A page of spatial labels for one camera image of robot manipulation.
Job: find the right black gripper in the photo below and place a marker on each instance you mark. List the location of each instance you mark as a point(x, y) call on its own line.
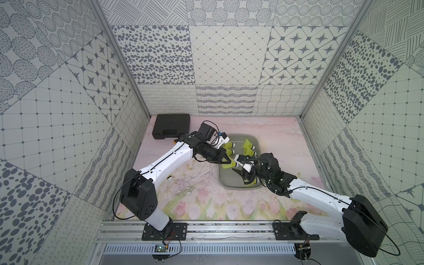
point(244, 176)

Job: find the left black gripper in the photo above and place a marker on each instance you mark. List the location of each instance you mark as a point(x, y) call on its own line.
point(223, 155)

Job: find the yellow shuttlecock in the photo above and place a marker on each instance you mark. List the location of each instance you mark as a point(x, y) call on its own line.
point(248, 144)
point(229, 152)
point(229, 145)
point(249, 152)
point(228, 165)
point(255, 181)

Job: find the grey plastic storage box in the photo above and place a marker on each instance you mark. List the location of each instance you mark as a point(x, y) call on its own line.
point(228, 178)

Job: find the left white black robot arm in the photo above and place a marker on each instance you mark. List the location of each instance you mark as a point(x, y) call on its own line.
point(138, 191)

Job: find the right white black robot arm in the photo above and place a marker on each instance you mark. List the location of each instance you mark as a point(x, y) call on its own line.
point(351, 219)

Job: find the black connector box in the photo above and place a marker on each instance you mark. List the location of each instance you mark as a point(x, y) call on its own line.
point(302, 251)

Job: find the pink floral table mat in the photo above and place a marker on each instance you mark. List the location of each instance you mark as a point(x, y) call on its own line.
point(193, 191)

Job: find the black plastic tool case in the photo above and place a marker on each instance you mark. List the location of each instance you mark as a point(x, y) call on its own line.
point(171, 126)

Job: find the small green circuit board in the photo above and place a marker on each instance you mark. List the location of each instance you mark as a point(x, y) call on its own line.
point(160, 249)

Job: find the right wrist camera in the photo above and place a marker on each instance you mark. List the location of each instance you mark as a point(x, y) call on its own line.
point(246, 166)

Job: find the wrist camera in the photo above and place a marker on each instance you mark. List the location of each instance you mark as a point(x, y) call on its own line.
point(246, 166)
point(212, 135)

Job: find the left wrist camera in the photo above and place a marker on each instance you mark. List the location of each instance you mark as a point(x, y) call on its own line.
point(212, 135)

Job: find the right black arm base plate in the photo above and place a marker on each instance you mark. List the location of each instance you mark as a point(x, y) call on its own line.
point(292, 230)

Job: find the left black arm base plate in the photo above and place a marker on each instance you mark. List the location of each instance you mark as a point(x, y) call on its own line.
point(178, 231)

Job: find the aluminium mounting rail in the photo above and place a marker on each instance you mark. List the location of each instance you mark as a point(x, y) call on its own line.
point(131, 231)

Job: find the white perforated cable duct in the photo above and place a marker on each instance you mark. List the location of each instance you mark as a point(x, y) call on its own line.
point(207, 248)

